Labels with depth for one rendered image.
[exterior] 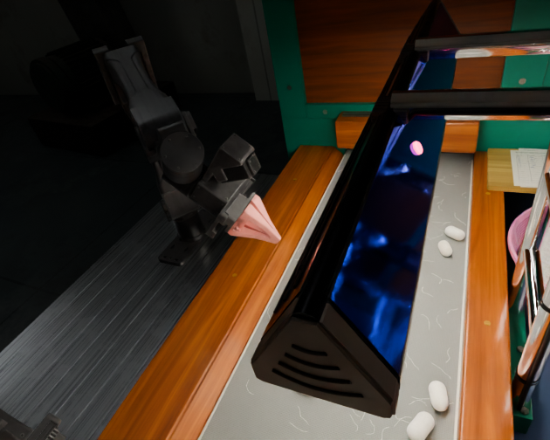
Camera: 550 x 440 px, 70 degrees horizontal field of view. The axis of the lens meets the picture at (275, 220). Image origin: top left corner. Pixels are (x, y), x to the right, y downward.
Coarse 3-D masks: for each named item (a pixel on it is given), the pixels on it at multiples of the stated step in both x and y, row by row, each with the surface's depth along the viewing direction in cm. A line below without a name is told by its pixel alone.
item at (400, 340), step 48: (432, 0) 60; (384, 144) 28; (432, 144) 35; (336, 192) 29; (384, 192) 26; (432, 192) 32; (336, 240) 21; (384, 240) 24; (288, 288) 23; (336, 288) 19; (384, 288) 22; (288, 336) 19; (336, 336) 18; (384, 336) 20; (288, 384) 22; (336, 384) 20; (384, 384) 19
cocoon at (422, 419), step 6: (420, 414) 47; (426, 414) 47; (414, 420) 47; (420, 420) 46; (426, 420) 46; (432, 420) 46; (408, 426) 46; (414, 426) 46; (420, 426) 46; (426, 426) 46; (432, 426) 46; (408, 432) 46; (414, 432) 45; (420, 432) 45; (426, 432) 45; (414, 438) 45; (420, 438) 45
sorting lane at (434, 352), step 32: (448, 160) 92; (448, 192) 82; (448, 224) 75; (448, 288) 63; (416, 320) 59; (448, 320) 58; (416, 352) 55; (448, 352) 54; (256, 384) 56; (416, 384) 52; (448, 384) 51; (224, 416) 53; (256, 416) 52; (288, 416) 51; (320, 416) 51; (352, 416) 50; (448, 416) 48
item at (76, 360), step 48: (144, 240) 99; (96, 288) 88; (144, 288) 86; (192, 288) 83; (48, 336) 79; (96, 336) 77; (144, 336) 75; (0, 384) 72; (48, 384) 70; (96, 384) 68; (96, 432) 62
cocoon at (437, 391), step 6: (432, 384) 49; (438, 384) 49; (432, 390) 49; (438, 390) 49; (444, 390) 49; (432, 396) 48; (438, 396) 48; (444, 396) 48; (432, 402) 48; (438, 402) 48; (444, 402) 48; (438, 408) 48; (444, 408) 47
